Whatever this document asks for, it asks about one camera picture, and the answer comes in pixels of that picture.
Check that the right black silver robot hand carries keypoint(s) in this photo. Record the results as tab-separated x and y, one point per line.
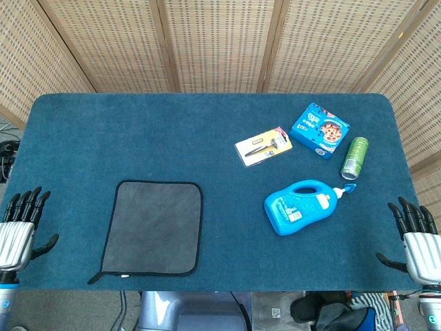
422	251

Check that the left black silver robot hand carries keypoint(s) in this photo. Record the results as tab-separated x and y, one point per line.
15	238

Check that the grey green microfibre cloth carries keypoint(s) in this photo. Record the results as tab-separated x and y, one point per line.
155	224

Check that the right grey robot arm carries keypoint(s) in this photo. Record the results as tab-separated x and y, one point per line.
430	310

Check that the black white striped cloth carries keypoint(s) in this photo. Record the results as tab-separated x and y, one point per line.
375	303

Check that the black bag with blue trim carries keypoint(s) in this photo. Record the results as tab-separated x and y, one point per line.
334	317

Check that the green drink can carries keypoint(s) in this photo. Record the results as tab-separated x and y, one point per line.
355	157

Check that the blue detergent bottle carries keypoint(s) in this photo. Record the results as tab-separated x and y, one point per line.
293	207

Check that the blue felt table cover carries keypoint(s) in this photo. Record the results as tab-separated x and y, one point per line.
138	138

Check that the woven bamboo screen panel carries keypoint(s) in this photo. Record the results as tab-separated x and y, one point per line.
327	41
220	45
113	41
420	86
27	62

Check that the blue cookie box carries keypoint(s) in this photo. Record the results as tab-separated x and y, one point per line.
310	129

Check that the grey robot torso base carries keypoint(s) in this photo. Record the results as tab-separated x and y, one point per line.
165	310

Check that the razor blister pack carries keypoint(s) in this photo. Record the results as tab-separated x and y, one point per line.
249	146

